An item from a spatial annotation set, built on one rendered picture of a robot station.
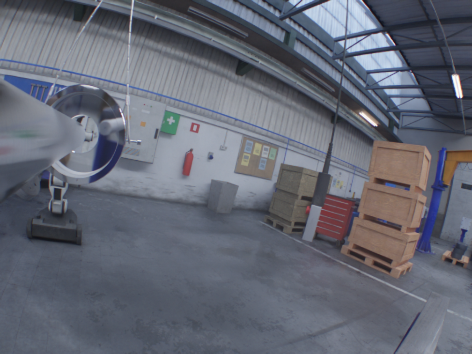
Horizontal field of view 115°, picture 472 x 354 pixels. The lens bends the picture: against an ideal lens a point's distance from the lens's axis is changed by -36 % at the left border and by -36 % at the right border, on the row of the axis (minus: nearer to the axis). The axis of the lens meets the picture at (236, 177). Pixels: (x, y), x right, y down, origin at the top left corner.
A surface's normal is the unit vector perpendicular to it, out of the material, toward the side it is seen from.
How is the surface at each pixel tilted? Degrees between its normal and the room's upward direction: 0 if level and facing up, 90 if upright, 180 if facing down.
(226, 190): 93
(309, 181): 90
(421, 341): 0
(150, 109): 90
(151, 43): 90
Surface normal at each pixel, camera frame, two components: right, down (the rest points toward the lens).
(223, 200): 0.59, 0.24
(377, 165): -0.82, -0.16
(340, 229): -0.60, -0.10
